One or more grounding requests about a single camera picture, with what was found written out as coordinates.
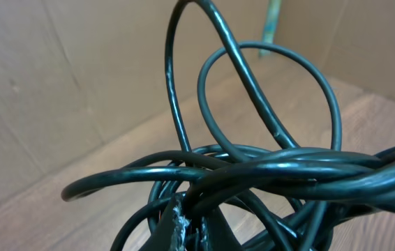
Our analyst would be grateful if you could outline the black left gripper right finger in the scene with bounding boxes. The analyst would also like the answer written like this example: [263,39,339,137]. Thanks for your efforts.
[200,208,243,251]

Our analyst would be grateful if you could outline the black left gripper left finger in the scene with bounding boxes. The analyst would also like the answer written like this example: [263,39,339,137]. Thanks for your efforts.
[140,195,191,251]

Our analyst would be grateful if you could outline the black usb cables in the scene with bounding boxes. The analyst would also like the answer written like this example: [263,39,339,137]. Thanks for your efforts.
[60,0,395,251]

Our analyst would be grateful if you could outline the cardboard back wall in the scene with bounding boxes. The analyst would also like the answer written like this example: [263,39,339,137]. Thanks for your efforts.
[0,1,395,224]

